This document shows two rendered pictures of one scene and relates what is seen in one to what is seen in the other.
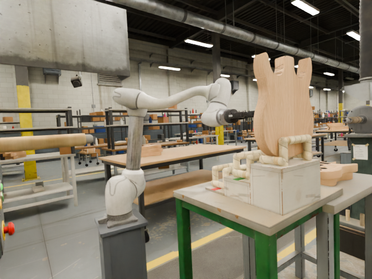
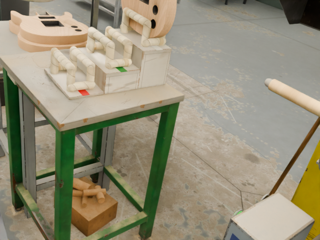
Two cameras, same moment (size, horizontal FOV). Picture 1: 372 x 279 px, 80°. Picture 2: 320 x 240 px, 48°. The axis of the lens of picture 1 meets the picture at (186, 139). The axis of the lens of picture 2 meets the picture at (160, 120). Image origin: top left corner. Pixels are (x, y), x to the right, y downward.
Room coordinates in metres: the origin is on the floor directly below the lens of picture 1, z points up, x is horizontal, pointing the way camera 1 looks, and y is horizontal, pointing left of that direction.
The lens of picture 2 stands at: (0.97, 1.12, 1.61)
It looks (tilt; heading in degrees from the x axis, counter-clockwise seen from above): 30 degrees down; 262
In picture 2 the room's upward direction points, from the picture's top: 11 degrees clockwise
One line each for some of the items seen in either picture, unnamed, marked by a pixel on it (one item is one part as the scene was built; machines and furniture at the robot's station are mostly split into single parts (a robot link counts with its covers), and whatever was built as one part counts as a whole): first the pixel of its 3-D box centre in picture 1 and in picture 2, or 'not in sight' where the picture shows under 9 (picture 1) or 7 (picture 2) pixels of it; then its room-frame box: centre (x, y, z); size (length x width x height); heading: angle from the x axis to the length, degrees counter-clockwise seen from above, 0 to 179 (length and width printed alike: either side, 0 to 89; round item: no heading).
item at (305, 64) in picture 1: (302, 70); not in sight; (0.98, -0.52, 1.49); 0.07 x 0.04 x 0.10; 123
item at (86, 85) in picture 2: (218, 184); (81, 85); (1.13, -0.16, 0.96); 0.11 x 0.03 x 0.03; 34
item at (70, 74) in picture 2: (215, 177); (70, 79); (1.17, -0.15, 0.99); 0.03 x 0.03 x 0.09
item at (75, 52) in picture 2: (237, 168); (82, 57); (1.15, -0.26, 1.04); 0.20 x 0.03 x 0.03; 123
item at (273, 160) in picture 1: (272, 160); (154, 41); (0.86, -0.33, 1.12); 0.11 x 0.03 x 0.03; 34
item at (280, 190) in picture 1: (285, 182); (138, 56); (0.92, -0.41, 1.02); 0.27 x 0.15 x 0.17; 124
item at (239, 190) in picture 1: (256, 184); (106, 68); (1.05, -0.33, 0.98); 0.27 x 0.16 x 0.09; 124
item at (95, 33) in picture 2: (248, 154); (100, 37); (1.08, -0.30, 1.12); 0.20 x 0.03 x 0.03; 123
